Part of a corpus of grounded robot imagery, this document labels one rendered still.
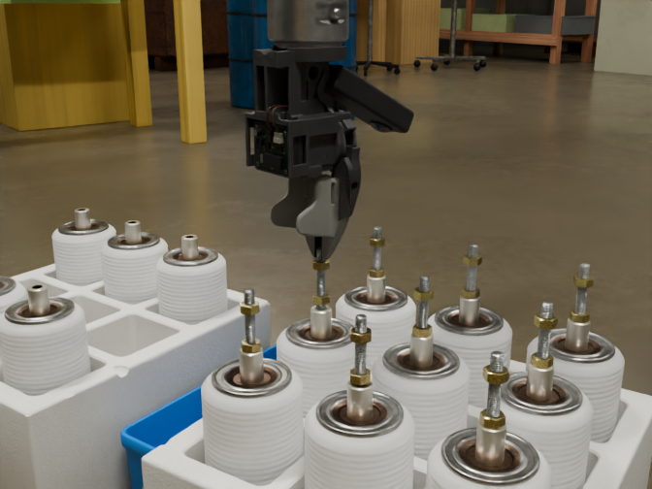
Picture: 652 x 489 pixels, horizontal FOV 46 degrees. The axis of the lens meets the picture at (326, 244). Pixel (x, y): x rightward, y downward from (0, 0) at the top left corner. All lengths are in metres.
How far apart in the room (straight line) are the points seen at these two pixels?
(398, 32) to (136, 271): 6.29
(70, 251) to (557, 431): 0.78
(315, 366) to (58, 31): 3.22
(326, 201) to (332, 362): 0.16
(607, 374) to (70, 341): 0.57
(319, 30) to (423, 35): 6.76
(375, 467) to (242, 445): 0.13
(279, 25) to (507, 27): 7.46
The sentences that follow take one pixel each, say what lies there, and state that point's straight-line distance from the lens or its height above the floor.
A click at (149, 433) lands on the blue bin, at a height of 0.10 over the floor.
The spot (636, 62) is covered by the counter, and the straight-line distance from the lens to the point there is 6.82.
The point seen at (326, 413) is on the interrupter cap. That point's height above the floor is 0.25.
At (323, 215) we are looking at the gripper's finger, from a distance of 0.74.
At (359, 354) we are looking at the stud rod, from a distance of 0.64.
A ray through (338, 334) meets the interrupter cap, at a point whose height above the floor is 0.25.
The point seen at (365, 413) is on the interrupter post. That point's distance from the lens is 0.66.
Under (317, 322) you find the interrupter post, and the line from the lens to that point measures 0.80.
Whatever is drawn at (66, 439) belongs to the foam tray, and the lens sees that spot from 0.91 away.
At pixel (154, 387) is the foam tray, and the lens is 0.97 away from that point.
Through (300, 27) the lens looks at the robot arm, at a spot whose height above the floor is 0.57.
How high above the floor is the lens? 0.59
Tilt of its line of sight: 18 degrees down
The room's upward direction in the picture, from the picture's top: straight up
